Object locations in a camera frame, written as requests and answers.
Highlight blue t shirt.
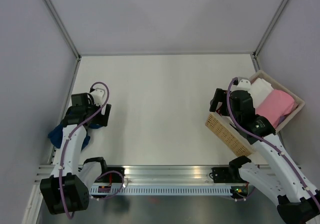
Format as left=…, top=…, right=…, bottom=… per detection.
left=47, top=123, right=91, bottom=150

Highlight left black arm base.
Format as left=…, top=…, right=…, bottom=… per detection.
left=97, top=167, right=125, bottom=185

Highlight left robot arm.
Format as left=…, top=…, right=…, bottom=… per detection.
left=39, top=88, right=111, bottom=216

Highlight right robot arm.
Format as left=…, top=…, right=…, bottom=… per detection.
left=209, top=88, right=320, bottom=224

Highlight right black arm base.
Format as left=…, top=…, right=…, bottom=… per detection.
left=209, top=167, right=235, bottom=184

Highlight white rolled t shirt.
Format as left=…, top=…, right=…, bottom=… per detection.
left=248, top=77, right=274, bottom=109

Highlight wicker basket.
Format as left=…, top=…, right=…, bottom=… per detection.
left=205, top=70, right=305, bottom=157

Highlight pink rolled t shirt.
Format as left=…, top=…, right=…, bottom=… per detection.
left=255, top=89, right=296, bottom=128

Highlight purple rolled t shirt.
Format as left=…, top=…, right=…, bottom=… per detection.
left=278, top=116, right=287, bottom=125

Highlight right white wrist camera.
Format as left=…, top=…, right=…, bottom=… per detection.
left=236, top=77, right=251, bottom=91

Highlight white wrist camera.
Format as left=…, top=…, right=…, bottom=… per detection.
left=236, top=77, right=251, bottom=91
left=90, top=87, right=106, bottom=107

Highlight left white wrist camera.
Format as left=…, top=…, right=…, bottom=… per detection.
left=90, top=87, right=106, bottom=107

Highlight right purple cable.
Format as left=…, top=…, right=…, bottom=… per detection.
left=226, top=77, right=320, bottom=205

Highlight aluminium frame rail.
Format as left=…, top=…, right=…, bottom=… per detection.
left=34, top=164, right=278, bottom=185

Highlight white slotted cable duct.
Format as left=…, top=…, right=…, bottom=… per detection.
left=88, top=185, right=233, bottom=196

